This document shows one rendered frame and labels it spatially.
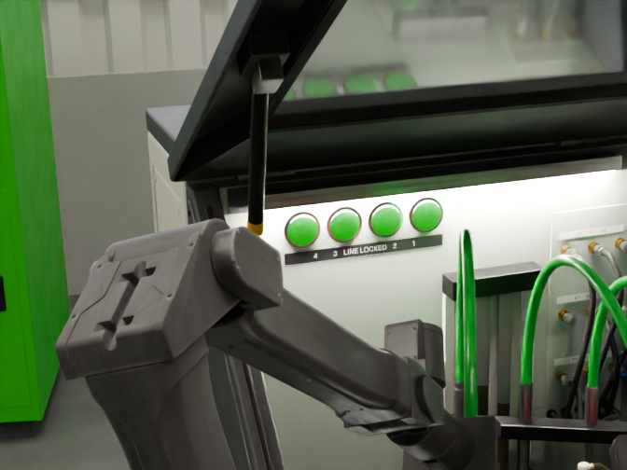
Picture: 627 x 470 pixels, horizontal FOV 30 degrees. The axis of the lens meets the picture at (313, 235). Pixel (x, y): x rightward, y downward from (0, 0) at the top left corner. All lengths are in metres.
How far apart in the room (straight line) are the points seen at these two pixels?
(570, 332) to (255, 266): 1.10
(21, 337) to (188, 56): 1.75
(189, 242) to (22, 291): 3.20
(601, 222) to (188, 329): 1.14
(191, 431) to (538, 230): 1.08
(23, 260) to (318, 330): 3.02
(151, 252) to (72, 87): 4.47
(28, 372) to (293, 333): 3.19
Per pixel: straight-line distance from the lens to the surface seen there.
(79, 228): 5.36
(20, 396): 4.06
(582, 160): 1.69
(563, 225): 1.73
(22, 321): 3.96
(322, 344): 0.91
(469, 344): 1.28
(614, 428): 1.68
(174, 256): 0.72
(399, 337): 1.16
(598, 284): 1.43
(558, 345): 1.80
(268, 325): 0.82
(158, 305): 0.69
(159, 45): 5.23
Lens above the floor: 1.85
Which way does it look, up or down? 18 degrees down
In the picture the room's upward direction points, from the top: 2 degrees counter-clockwise
